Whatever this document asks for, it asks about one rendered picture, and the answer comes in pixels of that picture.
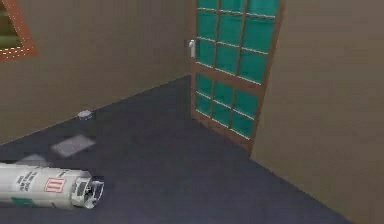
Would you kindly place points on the brown door with teal panes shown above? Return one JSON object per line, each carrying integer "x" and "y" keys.
{"x": 233, "y": 66}

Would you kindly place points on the small grey round disc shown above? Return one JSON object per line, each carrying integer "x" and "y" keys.
{"x": 85, "y": 114}

